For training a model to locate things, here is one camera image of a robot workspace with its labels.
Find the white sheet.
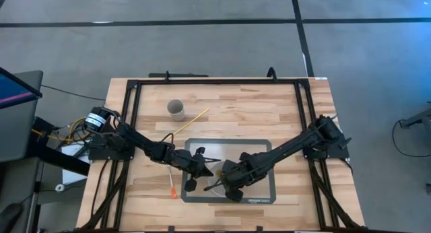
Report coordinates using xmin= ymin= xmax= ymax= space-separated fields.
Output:
xmin=61 ymin=143 xmax=91 ymax=186

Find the looped black floor cable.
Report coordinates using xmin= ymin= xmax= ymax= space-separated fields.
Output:
xmin=391 ymin=118 xmax=431 ymax=159

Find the yellow chopstick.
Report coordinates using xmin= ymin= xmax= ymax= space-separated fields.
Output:
xmin=171 ymin=108 xmax=211 ymax=136

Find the black aluminium table frame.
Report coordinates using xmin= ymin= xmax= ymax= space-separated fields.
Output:
xmin=79 ymin=77 xmax=368 ymax=233

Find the thin black floor cable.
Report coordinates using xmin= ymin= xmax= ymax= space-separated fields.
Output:
xmin=40 ymin=84 xmax=107 ymax=102

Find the computer monitor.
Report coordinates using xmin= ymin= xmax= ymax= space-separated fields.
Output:
xmin=0 ymin=67 xmax=44 ymax=109

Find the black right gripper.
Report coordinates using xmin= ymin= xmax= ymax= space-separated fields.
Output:
xmin=203 ymin=158 xmax=246 ymax=203

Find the grey metal stand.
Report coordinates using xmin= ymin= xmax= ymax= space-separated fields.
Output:
xmin=399 ymin=106 xmax=431 ymax=129

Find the black bar behind table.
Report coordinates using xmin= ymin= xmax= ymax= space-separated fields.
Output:
xmin=148 ymin=70 xmax=209 ymax=79

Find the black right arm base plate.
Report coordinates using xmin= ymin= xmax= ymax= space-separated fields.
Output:
xmin=301 ymin=143 xmax=350 ymax=160

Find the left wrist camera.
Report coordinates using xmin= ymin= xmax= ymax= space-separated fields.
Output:
xmin=176 ymin=150 xmax=195 ymax=165

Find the grey paper cup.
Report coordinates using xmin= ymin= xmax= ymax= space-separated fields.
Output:
xmin=166 ymin=98 xmax=186 ymax=123

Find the black computer mouse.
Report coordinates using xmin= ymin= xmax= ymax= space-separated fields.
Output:
xmin=0 ymin=203 xmax=24 ymax=233

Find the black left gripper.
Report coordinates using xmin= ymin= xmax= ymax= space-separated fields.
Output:
xmin=173 ymin=145 xmax=222 ymax=193

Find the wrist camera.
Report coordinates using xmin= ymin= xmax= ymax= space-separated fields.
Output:
xmin=176 ymin=150 xmax=195 ymax=165
xmin=224 ymin=160 xmax=242 ymax=176

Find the clear black-edged baking mat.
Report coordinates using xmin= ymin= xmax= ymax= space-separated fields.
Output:
xmin=180 ymin=137 xmax=277 ymax=204

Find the fork with orange handle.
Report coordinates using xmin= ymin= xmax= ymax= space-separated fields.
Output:
xmin=167 ymin=165 xmax=178 ymax=199

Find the black desk beam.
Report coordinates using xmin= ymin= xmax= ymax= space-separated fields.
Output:
xmin=30 ymin=147 xmax=91 ymax=177

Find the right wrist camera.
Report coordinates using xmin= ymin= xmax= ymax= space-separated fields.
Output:
xmin=224 ymin=160 xmax=242 ymax=176

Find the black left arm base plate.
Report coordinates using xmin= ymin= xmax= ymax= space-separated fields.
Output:
xmin=88 ymin=143 xmax=137 ymax=161

